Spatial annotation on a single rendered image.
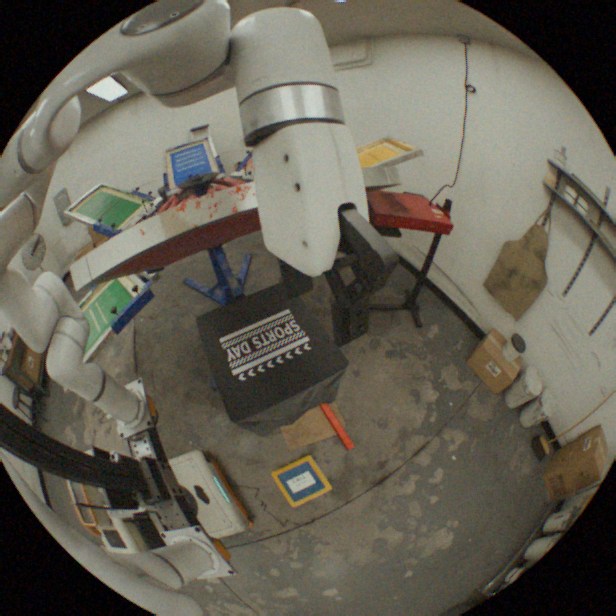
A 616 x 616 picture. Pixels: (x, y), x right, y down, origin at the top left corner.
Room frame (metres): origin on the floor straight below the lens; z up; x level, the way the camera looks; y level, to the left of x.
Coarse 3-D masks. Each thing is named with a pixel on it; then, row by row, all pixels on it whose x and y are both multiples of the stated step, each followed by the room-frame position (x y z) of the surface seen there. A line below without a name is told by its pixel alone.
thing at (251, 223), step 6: (252, 216) 0.36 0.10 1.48; (258, 216) 0.39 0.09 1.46; (246, 222) 0.41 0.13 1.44; (252, 222) 0.46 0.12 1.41; (258, 222) 0.51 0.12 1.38; (240, 228) 0.50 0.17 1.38; (246, 228) 0.56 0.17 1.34; (252, 228) 0.65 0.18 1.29; (258, 228) 0.76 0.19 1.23; (234, 234) 0.62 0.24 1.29; (240, 234) 0.74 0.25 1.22; (228, 240) 0.84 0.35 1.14
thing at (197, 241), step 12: (240, 216) 0.30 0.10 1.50; (204, 228) 0.27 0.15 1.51; (216, 228) 0.33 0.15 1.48; (228, 228) 0.40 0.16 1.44; (180, 240) 0.27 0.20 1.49; (192, 240) 0.34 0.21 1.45; (204, 240) 0.43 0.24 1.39; (216, 240) 0.57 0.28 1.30; (156, 252) 0.26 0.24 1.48; (168, 252) 0.33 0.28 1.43; (180, 252) 0.45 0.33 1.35; (192, 252) 0.64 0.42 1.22; (132, 264) 0.24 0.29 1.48; (144, 264) 0.31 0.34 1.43; (156, 264) 0.43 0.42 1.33
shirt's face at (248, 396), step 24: (216, 312) 0.58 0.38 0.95; (240, 312) 0.58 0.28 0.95; (264, 312) 0.58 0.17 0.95; (216, 336) 0.46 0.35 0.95; (312, 336) 0.47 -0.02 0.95; (216, 360) 0.35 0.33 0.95; (288, 360) 0.37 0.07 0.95; (312, 360) 0.37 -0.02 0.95; (336, 360) 0.37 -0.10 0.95; (240, 384) 0.27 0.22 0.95; (264, 384) 0.27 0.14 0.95; (288, 384) 0.28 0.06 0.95; (240, 408) 0.18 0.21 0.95
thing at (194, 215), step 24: (384, 168) 0.42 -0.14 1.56; (216, 192) 0.27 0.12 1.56; (240, 192) 0.28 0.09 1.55; (168, 216) 0.24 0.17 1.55; (192, 216) 0.24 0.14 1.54; (216, 216) 0.25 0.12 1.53; (120, 240) 0.20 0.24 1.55; (144, 240) 0.21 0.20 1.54; (168, 240) 0.23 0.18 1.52; (96, 264) 0.17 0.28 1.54; (120, 264) 0.19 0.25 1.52; (168, 264) 0.67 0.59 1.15
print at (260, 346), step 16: (272, 320) 0.54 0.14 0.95; (288, 320) 0.54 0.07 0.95; (224, 336) 0.46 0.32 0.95; (240, 336) 0.46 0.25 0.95; (256, 336) 0.46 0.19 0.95; (272, 336) 0.47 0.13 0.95; (288, 336) 0.47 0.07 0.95; (304, 336) 0.47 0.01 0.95; (240, 352) 0.39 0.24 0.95; (256, 352) 0.40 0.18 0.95; (272, 352) 0.40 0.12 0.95; (288, 352) 0.40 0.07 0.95; (240, 368) 0.33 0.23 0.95; (256, 368) 0.33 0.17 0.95
